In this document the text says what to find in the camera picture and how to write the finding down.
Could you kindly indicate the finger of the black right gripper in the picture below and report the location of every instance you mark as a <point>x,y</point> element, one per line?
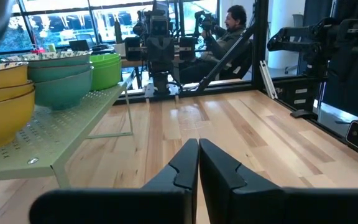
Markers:
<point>167,59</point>
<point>156,59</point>

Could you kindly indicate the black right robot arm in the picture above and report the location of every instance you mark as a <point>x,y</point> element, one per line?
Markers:
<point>162,84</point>

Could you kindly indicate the black office chair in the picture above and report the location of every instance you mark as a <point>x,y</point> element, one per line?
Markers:
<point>244,65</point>

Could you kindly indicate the black table clamp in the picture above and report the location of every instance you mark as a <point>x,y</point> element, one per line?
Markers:
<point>303,114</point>

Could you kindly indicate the green cup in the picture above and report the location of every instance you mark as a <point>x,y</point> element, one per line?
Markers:
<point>52,48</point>

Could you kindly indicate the teal patterned mini bowl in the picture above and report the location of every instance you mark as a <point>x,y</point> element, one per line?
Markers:
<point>64,93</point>
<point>61,62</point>
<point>57,73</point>

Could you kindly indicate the silver aluminium bar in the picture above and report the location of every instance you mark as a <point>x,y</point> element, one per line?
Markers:
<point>267,81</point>

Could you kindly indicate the black laptop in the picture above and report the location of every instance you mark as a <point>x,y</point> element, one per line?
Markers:
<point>79,45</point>

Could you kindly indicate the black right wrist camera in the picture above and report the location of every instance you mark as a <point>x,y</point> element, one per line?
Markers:
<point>159,27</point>

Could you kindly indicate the black neighbouring robot arm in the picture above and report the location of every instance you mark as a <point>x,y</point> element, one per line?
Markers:
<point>294,43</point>

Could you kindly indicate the black drawer unit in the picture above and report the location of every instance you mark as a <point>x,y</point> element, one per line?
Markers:
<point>291,96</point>

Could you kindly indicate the pale green perforated metal shelf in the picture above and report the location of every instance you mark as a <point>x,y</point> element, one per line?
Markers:
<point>51,137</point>

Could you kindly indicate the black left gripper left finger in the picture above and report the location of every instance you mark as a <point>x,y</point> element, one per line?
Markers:
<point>182,174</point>

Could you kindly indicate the person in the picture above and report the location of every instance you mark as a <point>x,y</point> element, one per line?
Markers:
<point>225,43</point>

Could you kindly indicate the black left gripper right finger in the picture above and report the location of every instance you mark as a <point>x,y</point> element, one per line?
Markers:
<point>225,186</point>

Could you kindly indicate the green plastic mini bowl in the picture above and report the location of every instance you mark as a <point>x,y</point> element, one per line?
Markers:
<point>107,63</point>
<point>106,79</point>
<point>104,57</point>

